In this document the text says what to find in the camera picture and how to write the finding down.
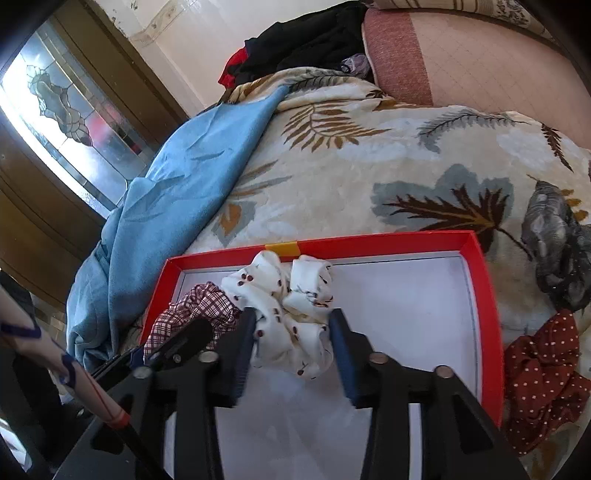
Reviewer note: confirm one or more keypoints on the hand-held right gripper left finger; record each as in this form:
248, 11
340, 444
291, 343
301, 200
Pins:
244, 369

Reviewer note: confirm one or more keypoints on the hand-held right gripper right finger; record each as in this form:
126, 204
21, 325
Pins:
342, 362

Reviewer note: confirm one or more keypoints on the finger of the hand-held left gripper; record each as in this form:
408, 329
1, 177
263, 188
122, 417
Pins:
117, 363
184, 341

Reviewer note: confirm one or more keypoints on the red plaid scrunchie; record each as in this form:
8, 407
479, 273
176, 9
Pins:
203, 300

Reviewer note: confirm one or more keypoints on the white cherry print scrunchie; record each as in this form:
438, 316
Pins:
268, 286

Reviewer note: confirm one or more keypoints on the red cardboard box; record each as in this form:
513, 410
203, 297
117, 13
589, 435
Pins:
415, 300

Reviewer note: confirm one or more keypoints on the red polka dot scrunchie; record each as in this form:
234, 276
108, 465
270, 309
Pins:
545, 369

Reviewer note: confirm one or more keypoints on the grey sheer scrunchie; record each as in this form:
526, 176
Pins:
549, 230

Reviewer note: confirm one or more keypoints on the blue cloth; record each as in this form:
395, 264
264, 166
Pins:
184, 184

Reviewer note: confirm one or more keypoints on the leaf printed blanket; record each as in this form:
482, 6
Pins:
369, 152

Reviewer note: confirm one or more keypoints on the wooden door with stained glass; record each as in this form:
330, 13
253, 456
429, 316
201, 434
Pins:
60, 106

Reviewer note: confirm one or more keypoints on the red clothing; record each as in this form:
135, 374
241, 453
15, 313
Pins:
233, 69

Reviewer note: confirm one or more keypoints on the purple cloth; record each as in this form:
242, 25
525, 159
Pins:
355, 62

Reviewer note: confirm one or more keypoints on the black clothing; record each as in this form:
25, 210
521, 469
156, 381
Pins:
314, 37

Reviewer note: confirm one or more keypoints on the pink bolster cushion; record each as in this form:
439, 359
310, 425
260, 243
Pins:
485, 60

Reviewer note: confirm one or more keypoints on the striped floral pillow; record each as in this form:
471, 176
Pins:
498, 11

